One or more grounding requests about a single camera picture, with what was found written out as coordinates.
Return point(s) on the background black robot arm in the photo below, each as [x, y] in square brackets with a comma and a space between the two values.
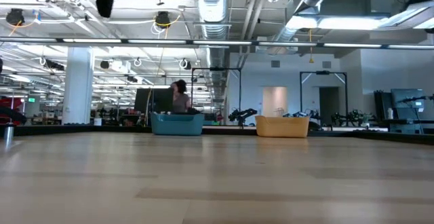
[242, 113]

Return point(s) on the silver metal cylinder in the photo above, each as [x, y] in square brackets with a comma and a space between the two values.
[8, 134]

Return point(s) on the grey wall monitor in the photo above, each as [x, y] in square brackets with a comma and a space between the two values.
[407, 98]

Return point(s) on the black rig frame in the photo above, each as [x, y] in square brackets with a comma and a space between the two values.
[322, 72]

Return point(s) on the silver ventilation duct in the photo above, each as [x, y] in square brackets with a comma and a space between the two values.
[213, 10]

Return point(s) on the black computer monitor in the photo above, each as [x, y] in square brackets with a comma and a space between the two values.
[159, 100]

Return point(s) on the overhead light bar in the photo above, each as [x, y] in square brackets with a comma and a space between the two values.
[217, 42]

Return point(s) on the black aluminium table frame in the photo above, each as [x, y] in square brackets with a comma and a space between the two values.
[84, 129]

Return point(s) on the white square pillar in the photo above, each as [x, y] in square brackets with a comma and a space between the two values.
[78, 85]

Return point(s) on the red machine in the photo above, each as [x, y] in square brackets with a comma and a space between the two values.
[10, 108]

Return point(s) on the yellow plastic bin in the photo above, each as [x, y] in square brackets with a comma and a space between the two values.
[282, 127]

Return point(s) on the person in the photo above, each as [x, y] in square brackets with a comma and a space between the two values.
[181, 98]

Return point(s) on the white bottle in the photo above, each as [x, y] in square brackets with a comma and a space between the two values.
[390, 113]

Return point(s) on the teal plastic bin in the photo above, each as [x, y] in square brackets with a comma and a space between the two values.
[177, 125]

